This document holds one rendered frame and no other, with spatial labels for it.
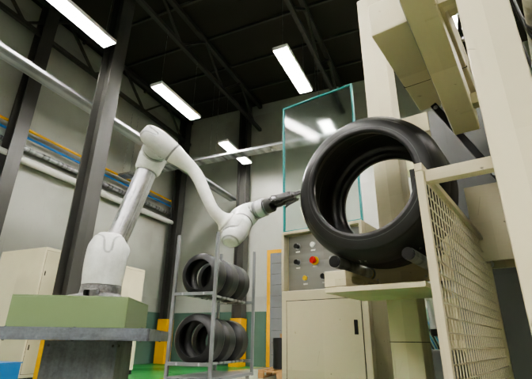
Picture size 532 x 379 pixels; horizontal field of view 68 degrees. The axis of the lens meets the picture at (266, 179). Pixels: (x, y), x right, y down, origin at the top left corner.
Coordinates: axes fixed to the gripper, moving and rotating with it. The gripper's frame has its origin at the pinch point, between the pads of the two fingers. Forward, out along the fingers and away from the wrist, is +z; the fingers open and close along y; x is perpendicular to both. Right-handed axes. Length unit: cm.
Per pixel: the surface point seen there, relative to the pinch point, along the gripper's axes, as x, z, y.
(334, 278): 43.5, 12.9, -10.1
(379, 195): 2.3, 26.6, 26.8
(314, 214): 17.8, 10.5, -12.7
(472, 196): 19, 64, 20
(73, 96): -424, -503, 139
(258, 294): -147, -596, 784
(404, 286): 52, 37, -10
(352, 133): -10.3, 33.7, -13.0
